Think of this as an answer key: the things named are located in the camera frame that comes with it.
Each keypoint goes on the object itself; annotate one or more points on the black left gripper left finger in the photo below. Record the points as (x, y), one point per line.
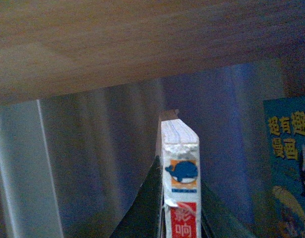
(144, 217)

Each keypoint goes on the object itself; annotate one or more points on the grey pleated curtain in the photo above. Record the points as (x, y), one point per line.
(71, 166)

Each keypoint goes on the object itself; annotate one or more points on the light wooden bookshelf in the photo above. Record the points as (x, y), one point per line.
(56, 47)

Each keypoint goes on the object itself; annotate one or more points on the white book with whale logo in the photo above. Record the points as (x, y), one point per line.
(177, 147)

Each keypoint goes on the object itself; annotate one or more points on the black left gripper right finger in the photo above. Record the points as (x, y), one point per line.
(217, 221)

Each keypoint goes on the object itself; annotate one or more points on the blue illustrated book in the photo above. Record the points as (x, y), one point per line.
(285, 126)

